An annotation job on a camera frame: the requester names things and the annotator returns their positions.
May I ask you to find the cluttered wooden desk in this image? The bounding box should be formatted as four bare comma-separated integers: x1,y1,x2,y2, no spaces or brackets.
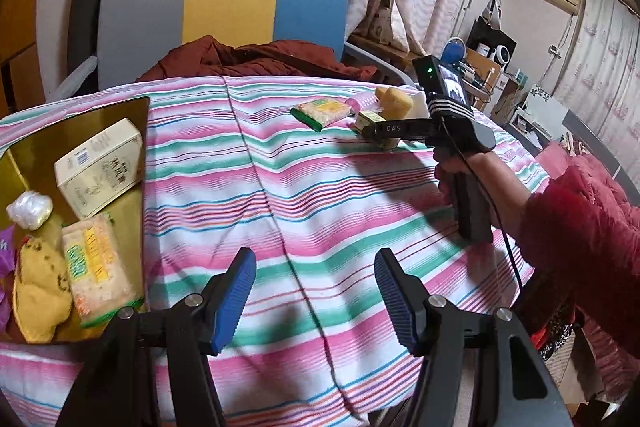
347,33,507,113

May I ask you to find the yellow sponge block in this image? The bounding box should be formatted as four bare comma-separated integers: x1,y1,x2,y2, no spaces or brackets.
375,86,413,120

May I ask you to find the gold storage box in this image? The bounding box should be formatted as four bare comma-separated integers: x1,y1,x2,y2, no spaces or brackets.
1,96,150,345

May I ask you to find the person's right hand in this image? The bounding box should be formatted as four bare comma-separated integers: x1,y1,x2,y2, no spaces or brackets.
433,147,532,241

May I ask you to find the grey yellow blue headboard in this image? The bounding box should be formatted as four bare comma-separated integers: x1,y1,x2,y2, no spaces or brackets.
96,0,348,90

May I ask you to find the right window curtain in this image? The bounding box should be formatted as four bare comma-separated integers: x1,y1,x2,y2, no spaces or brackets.
552,0,639,188

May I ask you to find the white foam sponge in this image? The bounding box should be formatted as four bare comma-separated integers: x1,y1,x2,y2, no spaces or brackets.
405,91,430,119

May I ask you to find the cream rectangular carton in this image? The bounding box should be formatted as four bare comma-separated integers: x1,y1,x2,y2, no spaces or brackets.
54,118,143,220

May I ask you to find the blue round container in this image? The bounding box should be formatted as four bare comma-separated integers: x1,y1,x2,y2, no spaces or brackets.
440,37,466,65

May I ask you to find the black padded chair post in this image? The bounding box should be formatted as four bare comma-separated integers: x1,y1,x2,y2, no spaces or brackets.
66,0,101,96

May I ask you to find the pink hair roller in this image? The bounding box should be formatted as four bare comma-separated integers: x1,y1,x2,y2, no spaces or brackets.
345,98,362,116

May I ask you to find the green snack packet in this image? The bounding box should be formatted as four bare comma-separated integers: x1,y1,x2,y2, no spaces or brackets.
290,98,352,132

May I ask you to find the wooden wardrobe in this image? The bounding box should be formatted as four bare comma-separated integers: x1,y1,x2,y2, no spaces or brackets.
1,0,44,117

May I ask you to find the dark red jacket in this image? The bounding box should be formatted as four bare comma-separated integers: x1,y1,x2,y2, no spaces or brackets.
138,35,378,82

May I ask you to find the small green white box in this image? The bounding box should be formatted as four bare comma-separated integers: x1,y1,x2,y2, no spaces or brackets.
355,110,399,150

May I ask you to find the white crumpled plastic ball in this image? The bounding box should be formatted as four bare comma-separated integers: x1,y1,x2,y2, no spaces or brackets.
6,191,53,231

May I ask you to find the striped pink green bedsheet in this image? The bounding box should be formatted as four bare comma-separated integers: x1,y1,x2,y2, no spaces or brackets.
1,77,533,426

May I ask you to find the yellow rice cracker packet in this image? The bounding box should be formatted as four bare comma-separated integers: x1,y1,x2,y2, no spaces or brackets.
62,212,143,329

